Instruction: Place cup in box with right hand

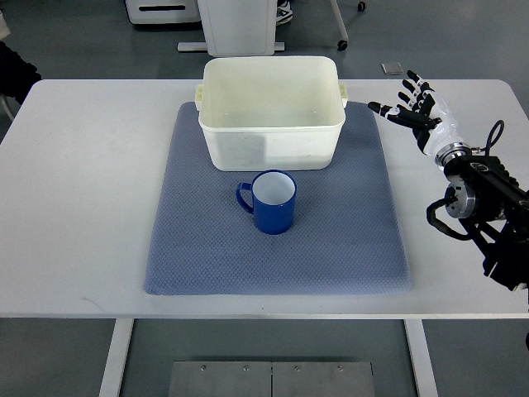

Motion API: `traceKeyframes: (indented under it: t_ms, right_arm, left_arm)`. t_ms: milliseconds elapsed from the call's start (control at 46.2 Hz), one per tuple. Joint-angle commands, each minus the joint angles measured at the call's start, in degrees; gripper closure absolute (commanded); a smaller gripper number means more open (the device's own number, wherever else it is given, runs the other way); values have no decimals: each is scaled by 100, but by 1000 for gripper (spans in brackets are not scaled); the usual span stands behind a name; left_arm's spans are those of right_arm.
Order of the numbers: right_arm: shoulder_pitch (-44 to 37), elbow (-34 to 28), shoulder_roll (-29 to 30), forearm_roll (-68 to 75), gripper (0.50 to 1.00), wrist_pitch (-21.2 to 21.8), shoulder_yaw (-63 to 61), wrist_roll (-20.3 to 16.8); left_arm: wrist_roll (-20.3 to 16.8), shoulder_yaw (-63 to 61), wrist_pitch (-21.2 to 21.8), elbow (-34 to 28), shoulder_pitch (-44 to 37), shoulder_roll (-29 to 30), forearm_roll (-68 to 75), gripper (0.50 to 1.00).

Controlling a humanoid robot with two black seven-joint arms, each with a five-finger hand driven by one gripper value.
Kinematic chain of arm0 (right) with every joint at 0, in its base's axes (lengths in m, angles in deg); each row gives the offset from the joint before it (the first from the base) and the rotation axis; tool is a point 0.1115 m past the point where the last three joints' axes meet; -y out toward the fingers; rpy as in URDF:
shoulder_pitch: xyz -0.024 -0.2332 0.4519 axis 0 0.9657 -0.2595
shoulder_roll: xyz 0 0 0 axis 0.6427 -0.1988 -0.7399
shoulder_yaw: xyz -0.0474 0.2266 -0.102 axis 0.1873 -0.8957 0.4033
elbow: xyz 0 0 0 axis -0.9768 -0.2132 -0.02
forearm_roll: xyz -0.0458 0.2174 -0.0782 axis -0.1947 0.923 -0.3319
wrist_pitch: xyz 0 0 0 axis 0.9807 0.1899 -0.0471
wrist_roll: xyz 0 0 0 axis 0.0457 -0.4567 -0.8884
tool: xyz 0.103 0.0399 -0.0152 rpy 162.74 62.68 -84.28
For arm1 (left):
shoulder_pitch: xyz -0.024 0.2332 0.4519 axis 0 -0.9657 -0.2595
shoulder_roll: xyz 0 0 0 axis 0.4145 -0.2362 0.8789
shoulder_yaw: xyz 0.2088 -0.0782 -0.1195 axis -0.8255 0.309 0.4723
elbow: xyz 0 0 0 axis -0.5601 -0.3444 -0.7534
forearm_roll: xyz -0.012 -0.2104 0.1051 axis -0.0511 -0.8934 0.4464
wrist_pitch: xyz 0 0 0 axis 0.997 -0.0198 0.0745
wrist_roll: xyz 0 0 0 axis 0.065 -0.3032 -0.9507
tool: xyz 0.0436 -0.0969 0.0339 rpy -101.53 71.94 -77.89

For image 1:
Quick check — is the white plastic box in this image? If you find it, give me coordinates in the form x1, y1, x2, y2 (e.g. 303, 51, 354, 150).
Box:
195, 55, 348, 171

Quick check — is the white table leg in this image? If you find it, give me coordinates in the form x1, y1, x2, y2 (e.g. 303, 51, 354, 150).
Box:
98, 318, 134, 397
404, 319, 438, 397

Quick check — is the right white table leg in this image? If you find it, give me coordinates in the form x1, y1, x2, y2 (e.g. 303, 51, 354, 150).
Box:
404, 319, 438, 397

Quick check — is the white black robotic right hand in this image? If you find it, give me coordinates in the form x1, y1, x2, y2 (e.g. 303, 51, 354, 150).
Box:
368, 70, 472, 167

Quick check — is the small grey floor plate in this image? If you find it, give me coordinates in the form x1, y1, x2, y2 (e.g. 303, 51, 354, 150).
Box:
380, 62, 404, 75

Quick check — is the black white shoe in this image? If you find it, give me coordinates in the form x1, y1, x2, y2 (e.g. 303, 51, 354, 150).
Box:
276, 0, 293, 26

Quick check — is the blue mug white inside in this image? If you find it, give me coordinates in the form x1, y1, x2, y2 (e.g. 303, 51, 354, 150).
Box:
236, 170, 298, 235

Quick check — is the white cabinet with slot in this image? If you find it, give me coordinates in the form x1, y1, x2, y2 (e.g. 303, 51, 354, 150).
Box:
125, 0, 201, 25

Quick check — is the blue textured mat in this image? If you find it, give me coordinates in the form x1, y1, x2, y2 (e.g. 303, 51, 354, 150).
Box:
144, 102, 412, 295

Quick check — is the dark clothed person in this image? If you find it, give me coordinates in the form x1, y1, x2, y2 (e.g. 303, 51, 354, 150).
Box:
0, 42, 42, 104

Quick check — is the white caster leg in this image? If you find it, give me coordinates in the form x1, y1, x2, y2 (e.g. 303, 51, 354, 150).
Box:
330, 0, 349, 52

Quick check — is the left white table leg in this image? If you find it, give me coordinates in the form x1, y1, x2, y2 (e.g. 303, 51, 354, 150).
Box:
98, 318, 134, 397

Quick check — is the white pedestal base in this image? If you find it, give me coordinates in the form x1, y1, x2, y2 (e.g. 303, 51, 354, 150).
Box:
177, 0, 285, 57

